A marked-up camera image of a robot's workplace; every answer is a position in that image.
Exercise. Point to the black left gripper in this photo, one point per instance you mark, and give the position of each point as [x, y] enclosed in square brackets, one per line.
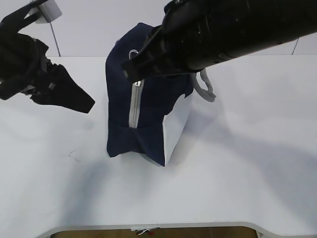
[24, 68]

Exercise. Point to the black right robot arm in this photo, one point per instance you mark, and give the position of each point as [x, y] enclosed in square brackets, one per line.
[242, 27]

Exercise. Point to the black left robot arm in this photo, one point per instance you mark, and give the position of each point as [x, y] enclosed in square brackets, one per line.
[38, 11]

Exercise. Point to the navy blue lunch bag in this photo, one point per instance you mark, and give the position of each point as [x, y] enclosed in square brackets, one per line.
[148, 116]

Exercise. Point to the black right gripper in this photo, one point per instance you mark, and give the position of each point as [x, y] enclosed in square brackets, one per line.
[182, 44]

